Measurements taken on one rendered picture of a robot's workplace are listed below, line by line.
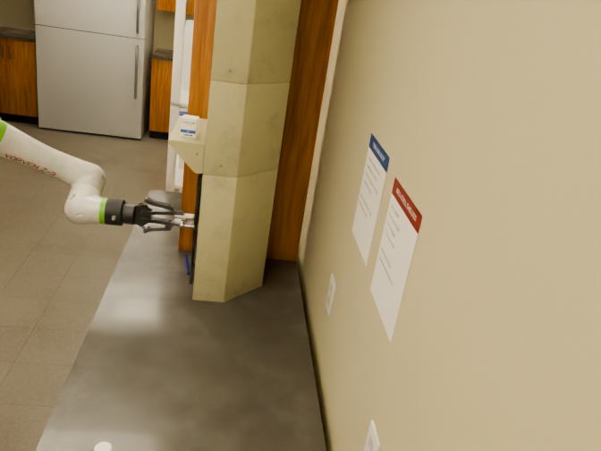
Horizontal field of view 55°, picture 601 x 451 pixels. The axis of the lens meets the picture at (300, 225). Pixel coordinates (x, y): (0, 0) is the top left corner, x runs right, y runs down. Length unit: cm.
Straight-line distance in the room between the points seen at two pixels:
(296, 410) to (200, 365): 32
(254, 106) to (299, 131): 42
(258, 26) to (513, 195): 118
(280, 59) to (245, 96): 17
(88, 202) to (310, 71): 91
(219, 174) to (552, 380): 140
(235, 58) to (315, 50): 46
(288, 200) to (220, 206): 46
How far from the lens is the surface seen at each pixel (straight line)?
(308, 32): 216
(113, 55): 688
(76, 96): 706
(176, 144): 185
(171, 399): 167
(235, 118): 182
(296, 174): 227
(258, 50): 180
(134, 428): 159
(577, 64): 69
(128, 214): 204
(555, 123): 70
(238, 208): 193
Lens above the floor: 204
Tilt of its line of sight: 23 degrees down
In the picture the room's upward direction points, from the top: 9 degrees clockwise
